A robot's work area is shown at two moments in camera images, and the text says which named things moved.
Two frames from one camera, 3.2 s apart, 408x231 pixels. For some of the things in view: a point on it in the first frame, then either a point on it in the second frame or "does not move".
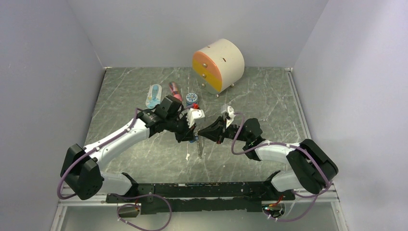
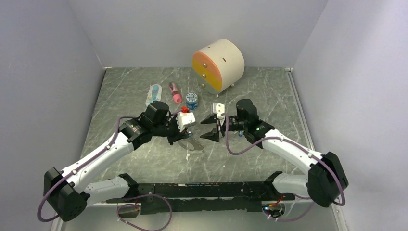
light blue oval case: (154, 96) does not move
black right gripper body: (231, 132) -> (234, 124)
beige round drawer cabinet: (219, 67) does not move
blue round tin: (191, 98) does not move
